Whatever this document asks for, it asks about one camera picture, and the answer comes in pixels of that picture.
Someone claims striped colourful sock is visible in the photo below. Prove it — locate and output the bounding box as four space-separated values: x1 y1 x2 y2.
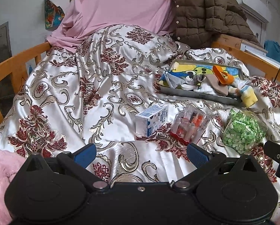
228 85 258 108

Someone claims white muslin cloth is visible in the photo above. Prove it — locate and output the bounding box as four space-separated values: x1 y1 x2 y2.
181 83 219 95

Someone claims beige linen pouch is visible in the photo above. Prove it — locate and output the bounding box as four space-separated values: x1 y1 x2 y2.
206 74 228 96

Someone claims grey cloth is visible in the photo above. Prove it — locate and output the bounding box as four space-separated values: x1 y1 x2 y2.
163 71 206 89

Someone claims orange cloth roll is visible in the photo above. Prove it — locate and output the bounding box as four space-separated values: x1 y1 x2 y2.
212 65 234 85

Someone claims white wet wipe packet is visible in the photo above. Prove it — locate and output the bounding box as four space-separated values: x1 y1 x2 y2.
232 78 250 90

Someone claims bag of green confetti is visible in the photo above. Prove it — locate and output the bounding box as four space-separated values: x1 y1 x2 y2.
222 108 268 154

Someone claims blue white carton box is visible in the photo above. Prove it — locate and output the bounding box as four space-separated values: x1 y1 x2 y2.
135 105 168 137

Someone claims floral satin bedspread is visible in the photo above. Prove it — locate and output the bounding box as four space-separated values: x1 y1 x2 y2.
0 24 280 218

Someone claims grey tray with cartoon towel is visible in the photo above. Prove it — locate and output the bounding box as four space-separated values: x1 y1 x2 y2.
158 60 244 106

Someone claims colourful paper kite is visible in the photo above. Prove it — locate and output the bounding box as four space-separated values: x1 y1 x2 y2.
44 0 65 29

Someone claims brown quilted jacket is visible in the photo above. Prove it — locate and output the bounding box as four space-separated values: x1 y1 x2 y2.
173 0 259 49

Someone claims white air conditioner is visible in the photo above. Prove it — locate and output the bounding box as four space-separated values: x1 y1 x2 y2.
236 0 272 23

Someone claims pink bed sheet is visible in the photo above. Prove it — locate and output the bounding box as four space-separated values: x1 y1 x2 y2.
47 0 175 52

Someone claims wooden bed frame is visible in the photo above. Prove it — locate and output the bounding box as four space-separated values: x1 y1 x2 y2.
0 33 280 130

